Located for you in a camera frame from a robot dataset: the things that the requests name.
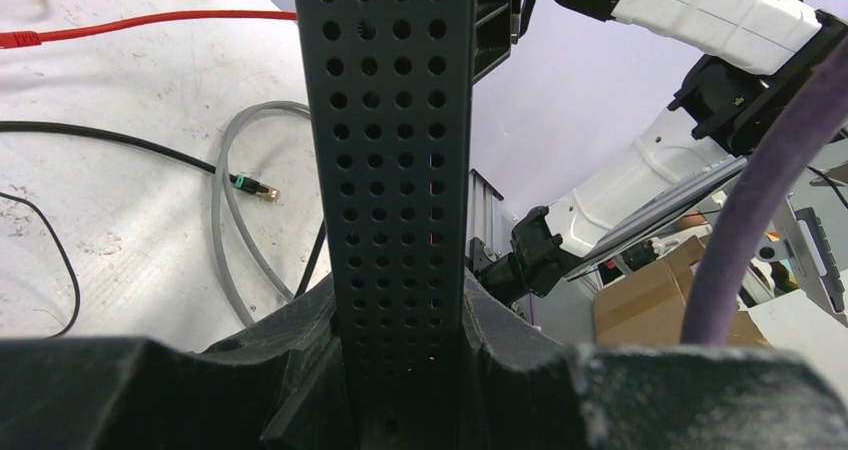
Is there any thick black ethernet cable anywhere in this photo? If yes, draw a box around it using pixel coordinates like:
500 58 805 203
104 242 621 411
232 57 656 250
0 120 329 299

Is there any dark grey network switch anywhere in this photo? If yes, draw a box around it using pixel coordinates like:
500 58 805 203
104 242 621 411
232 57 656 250
296 0 476 449

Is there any red ethernet cable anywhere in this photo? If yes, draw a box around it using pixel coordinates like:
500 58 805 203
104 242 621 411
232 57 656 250
0 9 299 51

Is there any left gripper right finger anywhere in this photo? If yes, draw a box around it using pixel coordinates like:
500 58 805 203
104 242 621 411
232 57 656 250
457 275 847 449

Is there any brown cardboard box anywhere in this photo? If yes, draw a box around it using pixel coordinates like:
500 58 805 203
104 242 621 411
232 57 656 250
591 234 773 350

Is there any thin black power cable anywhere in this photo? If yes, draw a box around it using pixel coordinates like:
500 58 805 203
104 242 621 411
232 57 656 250
0 190 82 340

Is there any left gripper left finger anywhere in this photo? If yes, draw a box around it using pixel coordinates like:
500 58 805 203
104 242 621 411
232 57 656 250
1 278 357 449

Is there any aluminium right side rail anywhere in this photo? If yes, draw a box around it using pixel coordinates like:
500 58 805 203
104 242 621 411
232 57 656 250
465 169 515 272

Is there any grey ethernet cable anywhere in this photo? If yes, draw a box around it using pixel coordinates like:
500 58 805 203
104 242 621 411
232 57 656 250
210 99 314 329

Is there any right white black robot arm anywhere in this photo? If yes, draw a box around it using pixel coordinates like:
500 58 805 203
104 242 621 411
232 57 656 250
469 0 847 304

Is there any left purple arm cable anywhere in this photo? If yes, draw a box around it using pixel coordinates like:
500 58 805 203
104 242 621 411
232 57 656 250
680 36 848 348

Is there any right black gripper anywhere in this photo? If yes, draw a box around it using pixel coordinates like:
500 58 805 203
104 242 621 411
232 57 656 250
473 0 537 83

